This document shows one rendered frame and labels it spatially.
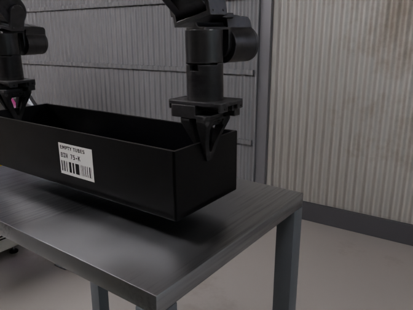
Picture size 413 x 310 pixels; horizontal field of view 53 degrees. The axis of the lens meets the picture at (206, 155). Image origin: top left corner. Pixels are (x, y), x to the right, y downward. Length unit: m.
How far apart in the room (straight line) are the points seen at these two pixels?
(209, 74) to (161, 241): 0.27
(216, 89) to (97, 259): 0.30
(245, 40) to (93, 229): 0.40
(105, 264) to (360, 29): 2.07
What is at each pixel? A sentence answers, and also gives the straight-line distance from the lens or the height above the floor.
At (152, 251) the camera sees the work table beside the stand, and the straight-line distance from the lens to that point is 0.64.
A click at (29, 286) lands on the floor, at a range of 2.18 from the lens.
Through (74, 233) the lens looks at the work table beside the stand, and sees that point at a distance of 0.73.
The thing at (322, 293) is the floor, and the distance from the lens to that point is 2.04.
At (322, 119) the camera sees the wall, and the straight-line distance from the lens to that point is 2.55.
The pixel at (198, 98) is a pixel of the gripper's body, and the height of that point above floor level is 1.02.
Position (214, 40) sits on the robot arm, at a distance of 0.62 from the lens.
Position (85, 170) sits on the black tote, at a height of 0.88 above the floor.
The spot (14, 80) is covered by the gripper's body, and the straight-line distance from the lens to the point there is 1.05.
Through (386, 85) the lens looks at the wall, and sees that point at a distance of 2.44.
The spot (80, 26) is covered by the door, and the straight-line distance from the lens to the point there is 3.63.
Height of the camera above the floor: 1.11
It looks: 16 degrees down
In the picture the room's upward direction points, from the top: straight up
